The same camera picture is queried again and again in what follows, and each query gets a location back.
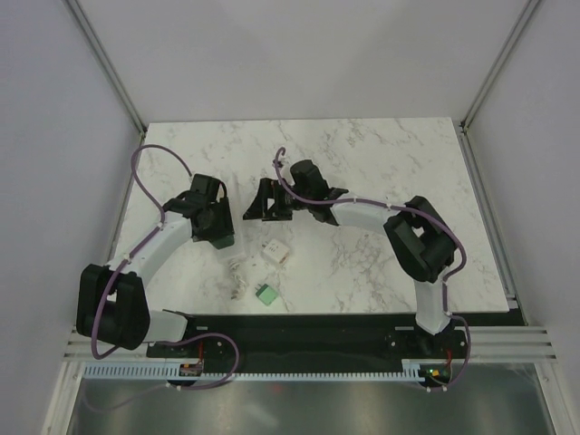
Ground green plug adapter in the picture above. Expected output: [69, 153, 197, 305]
[255, 284, 278, 306]

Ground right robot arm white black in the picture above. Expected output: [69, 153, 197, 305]
[243, 159, 459, 357]

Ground left aluminium frame post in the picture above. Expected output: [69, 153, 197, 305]
[63, 0, 147, 139]

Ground aluminium rail profile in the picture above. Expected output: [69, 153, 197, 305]
[63, 326, 557, 363]

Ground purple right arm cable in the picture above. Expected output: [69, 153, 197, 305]
[274, 147, 472, 393]

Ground white coiled cord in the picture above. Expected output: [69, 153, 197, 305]
[228, 257, 249, 301]

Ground white cube plug orange logo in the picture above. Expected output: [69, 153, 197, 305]
[261, 239, 290, 266]

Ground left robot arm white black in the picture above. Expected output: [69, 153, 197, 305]
[76, 174, 235, 360]

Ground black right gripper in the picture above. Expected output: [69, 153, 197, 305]
[244, 179, 312, 221]

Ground aluminium frame post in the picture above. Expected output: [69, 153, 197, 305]
[63, 0, 147, 139]
[458, 0, 544, 135]

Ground dark green cube plug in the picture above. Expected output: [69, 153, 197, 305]
[212, 235, 235, 250]

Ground right aluminium frame post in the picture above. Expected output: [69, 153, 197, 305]
[458, 0, 544, 135]

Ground long white power strip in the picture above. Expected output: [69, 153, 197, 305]
[217, 174, 248, 269]

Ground white slotted cable duct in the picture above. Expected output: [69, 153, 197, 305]
[82, 360, 451, 383]

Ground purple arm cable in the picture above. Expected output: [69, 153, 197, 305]
[274, 147, 472, 393]
[89, 143, 240, 411]

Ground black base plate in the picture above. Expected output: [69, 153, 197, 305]
[147, 314, 467, 372]

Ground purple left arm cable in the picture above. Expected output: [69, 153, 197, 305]
[89, 143, 240, 411]

